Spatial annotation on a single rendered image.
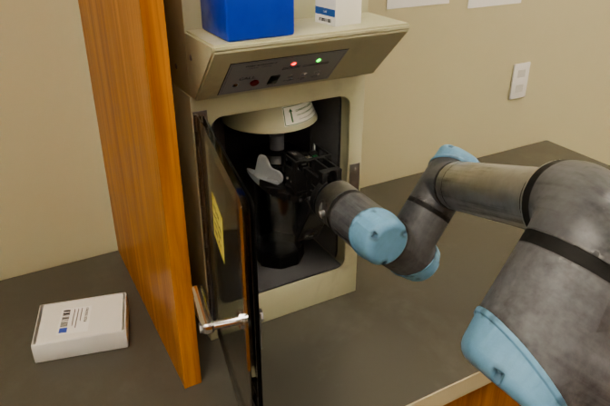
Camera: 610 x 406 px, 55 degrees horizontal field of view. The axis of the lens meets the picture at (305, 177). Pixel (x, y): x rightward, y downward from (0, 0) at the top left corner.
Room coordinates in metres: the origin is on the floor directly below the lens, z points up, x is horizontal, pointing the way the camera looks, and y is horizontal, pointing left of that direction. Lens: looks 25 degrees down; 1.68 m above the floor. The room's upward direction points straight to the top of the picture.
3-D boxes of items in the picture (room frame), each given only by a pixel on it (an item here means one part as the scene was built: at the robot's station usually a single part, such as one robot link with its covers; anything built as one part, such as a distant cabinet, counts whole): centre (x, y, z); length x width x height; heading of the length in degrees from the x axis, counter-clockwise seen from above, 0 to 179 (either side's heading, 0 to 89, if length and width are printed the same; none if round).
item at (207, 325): (0.62, 0.12, 1.20); 0.10 x 0.05 x 0.03; 18
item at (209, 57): (0.88, 0.01, 1.46); 0.32 x 0.11 x 0.10; 119
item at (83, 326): (0.87, 0.41, 0.96); 0.16 x 0.12 x 0.04; 105
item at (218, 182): (0.70, 0.11, 1.19); 0.30 x 0.01 x 0.40; 18
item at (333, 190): (0.82, -0.05, 1.24); 0.08 x 0.05 x 0.08; 119
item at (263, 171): (0.96, 0.08, 1.24); 0.09 x 0.03 x 0.06; 57
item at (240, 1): (0.84, 0.08, 1.56); 0.10 x 0.10 x 0.09; 29
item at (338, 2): (0.91, -0.05, 1.54); 0.05 x 0.05 x 0.06; 36
